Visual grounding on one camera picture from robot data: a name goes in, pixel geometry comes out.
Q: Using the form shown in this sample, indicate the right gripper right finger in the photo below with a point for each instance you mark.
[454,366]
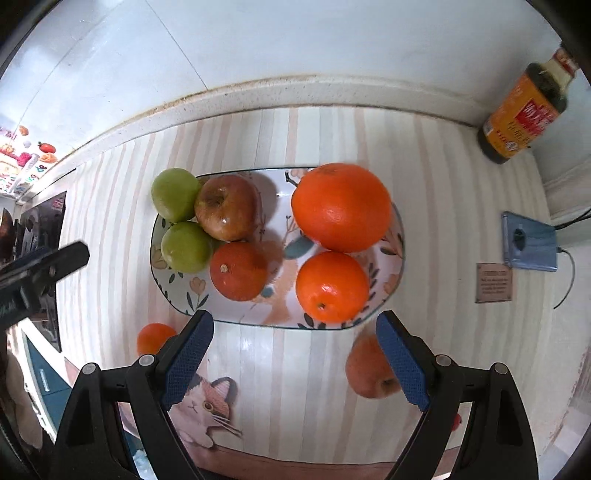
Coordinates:
[498,441]

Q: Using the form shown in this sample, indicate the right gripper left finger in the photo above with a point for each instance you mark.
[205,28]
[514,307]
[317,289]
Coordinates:
[90,442]

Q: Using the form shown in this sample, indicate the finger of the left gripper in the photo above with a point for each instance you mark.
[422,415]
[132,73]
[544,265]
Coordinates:
[26,280]

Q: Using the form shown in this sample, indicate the green apple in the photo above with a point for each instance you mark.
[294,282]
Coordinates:
[173,193]
[186,247]

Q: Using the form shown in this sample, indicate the small dark tangerine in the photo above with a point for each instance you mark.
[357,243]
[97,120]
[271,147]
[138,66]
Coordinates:
[238,271]

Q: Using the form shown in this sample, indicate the blue cabinet door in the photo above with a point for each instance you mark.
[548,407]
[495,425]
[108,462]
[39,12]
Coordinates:
[50,378]

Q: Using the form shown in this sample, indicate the orange near cat print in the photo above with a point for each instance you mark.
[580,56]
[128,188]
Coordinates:
[152,337]

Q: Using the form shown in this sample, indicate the red yellow apple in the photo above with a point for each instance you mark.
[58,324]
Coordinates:
[368,371]

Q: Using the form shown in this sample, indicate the small brown paper card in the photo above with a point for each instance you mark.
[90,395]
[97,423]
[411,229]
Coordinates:
[494,283]

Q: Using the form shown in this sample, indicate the green apple on plate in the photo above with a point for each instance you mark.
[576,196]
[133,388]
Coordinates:
[186,247]

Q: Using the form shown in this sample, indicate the blue smartphone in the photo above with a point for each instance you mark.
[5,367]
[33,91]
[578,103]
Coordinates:
[528,243]

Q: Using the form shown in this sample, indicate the brown russet apple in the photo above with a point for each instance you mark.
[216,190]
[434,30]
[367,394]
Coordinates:
[226,207]

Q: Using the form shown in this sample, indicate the medium orange on plate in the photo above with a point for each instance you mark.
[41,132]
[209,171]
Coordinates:
[332,287]

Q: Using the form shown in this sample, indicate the oval floral ceramic plate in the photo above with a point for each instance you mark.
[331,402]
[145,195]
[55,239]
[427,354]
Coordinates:
[286,249]

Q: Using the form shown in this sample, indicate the large orange on plate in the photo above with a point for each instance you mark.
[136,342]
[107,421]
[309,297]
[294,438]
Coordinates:
[344,207]

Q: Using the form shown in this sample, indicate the dark soy sauce bottle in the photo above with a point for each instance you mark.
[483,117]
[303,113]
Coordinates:
[537,99]

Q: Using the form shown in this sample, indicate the colourful wall sticker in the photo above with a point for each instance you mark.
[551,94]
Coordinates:
[24,160]

